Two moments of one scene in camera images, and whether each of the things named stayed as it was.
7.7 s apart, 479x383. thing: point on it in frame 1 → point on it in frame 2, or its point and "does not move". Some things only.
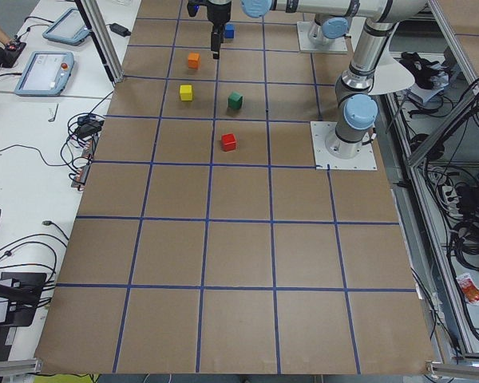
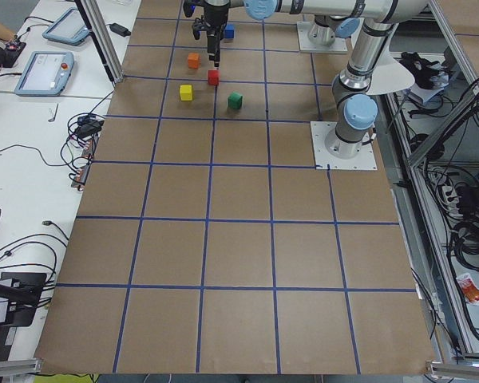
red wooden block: [228, 142] → [213, 77]
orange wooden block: [193, 60] does not move
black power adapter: [120, 29] does not move
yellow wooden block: [186, 92] does not move
